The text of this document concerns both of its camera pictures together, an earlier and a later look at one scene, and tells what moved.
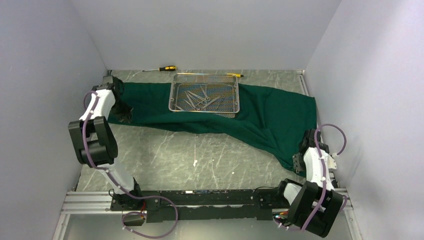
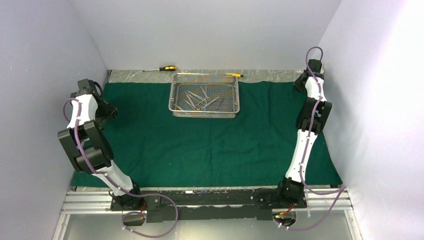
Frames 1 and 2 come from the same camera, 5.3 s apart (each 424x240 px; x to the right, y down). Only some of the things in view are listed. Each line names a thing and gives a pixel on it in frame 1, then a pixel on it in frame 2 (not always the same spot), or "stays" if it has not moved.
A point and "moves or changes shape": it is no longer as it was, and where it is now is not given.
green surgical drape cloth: [276, 123] moves or changes shape
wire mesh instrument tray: [217, 93] stays
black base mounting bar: [159, 205] stays
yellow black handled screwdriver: [164, 68] stays
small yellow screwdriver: [235, 75] stays
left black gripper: [122, 108] -> [108, 112]
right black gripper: [298, 162] -> [299, 84]
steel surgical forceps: [192, 105] stays
